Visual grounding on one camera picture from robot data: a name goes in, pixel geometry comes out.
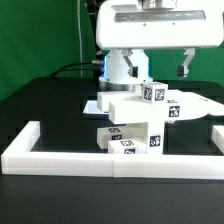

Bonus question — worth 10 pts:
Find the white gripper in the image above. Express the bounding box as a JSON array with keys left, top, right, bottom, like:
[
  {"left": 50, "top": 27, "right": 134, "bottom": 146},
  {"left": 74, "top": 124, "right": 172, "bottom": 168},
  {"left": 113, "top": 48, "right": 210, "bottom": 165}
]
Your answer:
[{"left": 96, "top": 0, "right": 224, "bottom": 78}]

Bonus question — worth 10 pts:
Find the white chair back frame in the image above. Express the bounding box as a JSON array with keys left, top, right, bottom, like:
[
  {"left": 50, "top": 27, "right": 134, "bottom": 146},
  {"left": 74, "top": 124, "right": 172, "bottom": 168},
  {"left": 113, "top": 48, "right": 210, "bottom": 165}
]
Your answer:
[{"left": 97, "top": 90, "right": 224, "bottom": 124}]

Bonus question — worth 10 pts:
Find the white chair seat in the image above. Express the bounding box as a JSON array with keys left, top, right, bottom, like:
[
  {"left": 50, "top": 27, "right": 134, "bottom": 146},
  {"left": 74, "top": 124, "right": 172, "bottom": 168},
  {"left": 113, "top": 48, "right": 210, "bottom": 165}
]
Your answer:
[{"left": 124, "top": 121, "right": 165, "bottom": 155}]

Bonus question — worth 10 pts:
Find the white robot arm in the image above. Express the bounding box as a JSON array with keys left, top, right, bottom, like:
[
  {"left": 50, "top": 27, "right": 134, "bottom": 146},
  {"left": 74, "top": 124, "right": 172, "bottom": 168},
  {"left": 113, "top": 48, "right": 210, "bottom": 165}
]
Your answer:
[{"left": 86, "top": 0, "right": 224, "bottom": 87}]

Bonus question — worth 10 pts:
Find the white sheet with markers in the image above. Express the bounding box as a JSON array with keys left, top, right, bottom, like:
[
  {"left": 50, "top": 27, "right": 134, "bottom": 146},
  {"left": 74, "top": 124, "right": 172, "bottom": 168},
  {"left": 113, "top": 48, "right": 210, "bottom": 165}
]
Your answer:
[{"left": 83, "top": 100, "right": 101, "bottom": 114}]

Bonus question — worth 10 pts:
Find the black cable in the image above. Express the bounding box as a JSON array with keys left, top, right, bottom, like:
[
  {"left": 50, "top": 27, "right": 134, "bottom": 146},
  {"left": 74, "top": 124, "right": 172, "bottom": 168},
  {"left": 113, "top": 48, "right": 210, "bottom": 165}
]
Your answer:
[{"left": 49, "top": 60, "right": 105, "bottom": 78}]

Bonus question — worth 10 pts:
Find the white cable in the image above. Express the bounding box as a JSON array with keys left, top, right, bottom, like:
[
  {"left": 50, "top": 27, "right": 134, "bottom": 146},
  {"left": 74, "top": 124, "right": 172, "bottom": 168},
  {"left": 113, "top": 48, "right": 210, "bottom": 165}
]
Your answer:
[{"left": 77, "top": 0, "right": 84, "bottom": 79}]

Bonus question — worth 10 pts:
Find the white U-shaped fence frame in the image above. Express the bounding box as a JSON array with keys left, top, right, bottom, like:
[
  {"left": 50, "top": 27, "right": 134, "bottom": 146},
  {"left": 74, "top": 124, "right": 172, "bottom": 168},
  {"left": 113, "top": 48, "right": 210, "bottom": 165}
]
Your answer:
[{"left": 1, "top": 121, "right": 224, "bottom": 180}]

